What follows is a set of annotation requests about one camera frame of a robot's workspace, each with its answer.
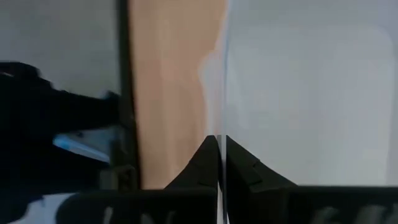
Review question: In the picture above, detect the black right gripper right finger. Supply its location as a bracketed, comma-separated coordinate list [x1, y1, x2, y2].
[225, 135, 398, 224]

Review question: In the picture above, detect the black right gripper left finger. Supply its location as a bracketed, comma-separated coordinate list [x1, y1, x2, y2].
[55, 135, 222, 224]

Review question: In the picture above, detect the white plastic basket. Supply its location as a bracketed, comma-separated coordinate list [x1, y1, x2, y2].
[198, 0, 398, 224]

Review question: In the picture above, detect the black object beside table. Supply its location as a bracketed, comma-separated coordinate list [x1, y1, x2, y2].
[0, 61, 121, 190]

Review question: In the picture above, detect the black aluminium frame rail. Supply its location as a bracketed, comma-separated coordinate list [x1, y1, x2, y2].
[115, 0, 141, 191]

